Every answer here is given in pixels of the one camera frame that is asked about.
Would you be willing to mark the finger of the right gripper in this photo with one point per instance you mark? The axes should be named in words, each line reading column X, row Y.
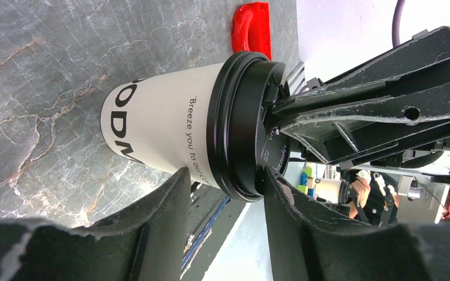
column 417, row 67
column 367, row 130

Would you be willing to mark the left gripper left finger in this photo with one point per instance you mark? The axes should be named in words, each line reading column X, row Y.
column 143, row 241

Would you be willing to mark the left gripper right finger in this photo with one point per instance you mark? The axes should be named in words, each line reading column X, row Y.
column 309, row 241

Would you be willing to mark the black plastic cup lid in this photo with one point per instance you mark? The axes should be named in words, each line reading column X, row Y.
column 241, row 136

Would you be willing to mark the white paper coffee cup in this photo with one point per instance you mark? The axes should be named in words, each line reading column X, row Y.
column 161, row 121

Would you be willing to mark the person in background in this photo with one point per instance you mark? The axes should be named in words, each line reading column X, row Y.
column 371, row 199

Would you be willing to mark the red horseshoe shaped object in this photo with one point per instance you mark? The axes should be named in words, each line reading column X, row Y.
column 251, row 29

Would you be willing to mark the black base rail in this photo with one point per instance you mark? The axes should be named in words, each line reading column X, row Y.
column 212, row 215

